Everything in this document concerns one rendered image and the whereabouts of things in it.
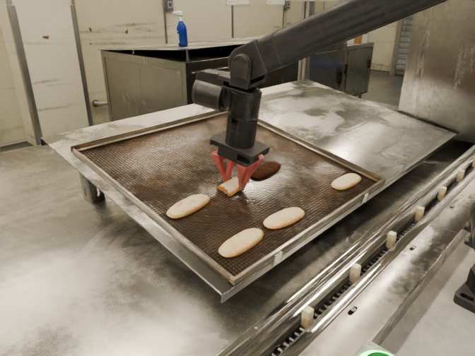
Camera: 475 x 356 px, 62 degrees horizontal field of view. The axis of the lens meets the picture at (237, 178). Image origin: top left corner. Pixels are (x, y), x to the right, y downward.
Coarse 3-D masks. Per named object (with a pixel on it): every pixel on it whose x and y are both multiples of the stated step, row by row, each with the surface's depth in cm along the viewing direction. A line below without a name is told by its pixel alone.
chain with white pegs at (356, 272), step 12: (456, 180) 103; (444, 192) 93; (432, 204) 92; (420, 216) 84; (408, 228) 82; (396, 240) 78; (384, 252) 74; (372, 264) 71; (312, 312) 56; (300, 324) 57; (288, 336) 55; (276, 348) 53
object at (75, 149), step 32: (160, 128) 100; (128, 160) 85; (192, 160) 89; (288, 160) 95; (128, 192) 73; (256, 192) 80; (288, 192) 82; (320, 192) 84; (352, 192) 85; (160, 224) 67; (256, 224) 71; (320, 224) 72
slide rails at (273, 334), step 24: (456, 168) 109; (432, 192) 95; (456, 192) 95; (408, 216) 84; (432, 216) 84; (384, 240) 76; (408, 240) 76; (360, 264) 69; (384, 264) 69; (360, 288) 63; (288, 312) 58; (336, 312) 58; (264, 336) 54; (312, 336) 54
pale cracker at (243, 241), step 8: (240, 232) 67; (248, 232) 67; (256, 232) 68; (232, 240) 65; (240, 240) 65; (248, 240) 66; (256, 240) 66; (224, 248) 63; (232, 248) 63; (240, 248) 64; (248, 248) 65; (224, 256) 62; (232, 256) 63
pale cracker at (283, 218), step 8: (288, 208) 75; (296, 208) 76; (272, 216) 72; (280, 216) 72; (288, 216) 73; (296, 216) 73; (264, 224) 71; (272, 224) 71; (280, 224) 71; (288, 224) 72
